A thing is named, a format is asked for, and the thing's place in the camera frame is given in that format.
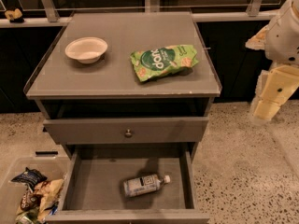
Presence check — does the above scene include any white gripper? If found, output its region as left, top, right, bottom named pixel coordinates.
left=245, top=15, right=299, bottom=124

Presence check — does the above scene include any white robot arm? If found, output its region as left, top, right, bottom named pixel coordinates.
left=246, top=0, right=299, bottom=125

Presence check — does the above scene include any grey top drawer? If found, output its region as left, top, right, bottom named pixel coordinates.
left=44, top=117, right=208, bottom=145

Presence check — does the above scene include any round metal drawer knob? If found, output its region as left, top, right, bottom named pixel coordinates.
left=124, top=129, right=133, bottom=138

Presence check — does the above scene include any grey drawer cabinet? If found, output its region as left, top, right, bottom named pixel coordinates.
left=24, top=21, right=221, bottom=153

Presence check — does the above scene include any grey open middle drawer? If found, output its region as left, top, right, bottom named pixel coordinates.
left=47, top=147, right=209, bottom=224

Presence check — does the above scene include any green snack bag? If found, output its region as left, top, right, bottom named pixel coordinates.
left=130, top=45, right=198, bottom=82

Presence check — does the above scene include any white paper bowl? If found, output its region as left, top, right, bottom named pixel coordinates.
left=64, top=37, right=107, bottom=64

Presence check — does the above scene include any tan snack bag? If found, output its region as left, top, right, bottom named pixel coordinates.
left=34, top=179, right=64, bottom=222

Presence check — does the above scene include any yellow object on ledge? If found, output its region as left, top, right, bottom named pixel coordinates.
left=5, top=8, right=24, bottom=23

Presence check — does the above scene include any dark blue chip bag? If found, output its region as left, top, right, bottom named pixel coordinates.
left=11, top=167, right=48, bottom=189

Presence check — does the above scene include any clear plastic storage bin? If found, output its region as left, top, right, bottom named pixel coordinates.
left=0, top=157, right=69, bottom=224

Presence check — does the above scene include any brown snack bag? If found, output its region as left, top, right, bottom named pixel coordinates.
left=20, top=191, right=41, bottom=211

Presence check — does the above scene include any green snack packet in bin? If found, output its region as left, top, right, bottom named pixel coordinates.
left=16, top=209, right=40, bottom=224

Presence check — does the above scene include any right metal bracket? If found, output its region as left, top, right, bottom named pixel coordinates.
left=246, top=0, right=263, bottom=17

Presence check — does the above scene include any metal bracket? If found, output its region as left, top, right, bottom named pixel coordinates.
left=246, top=0, right=263, bottom=17
left=41, top=0, right=60, bottom=22

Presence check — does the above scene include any grey wall ledge rail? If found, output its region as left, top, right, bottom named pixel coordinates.
left=0, top=10, right=278, bottom=28

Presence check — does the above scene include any left metal bracket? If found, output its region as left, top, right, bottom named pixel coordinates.
left=41, top=0, right=60, bottom=22

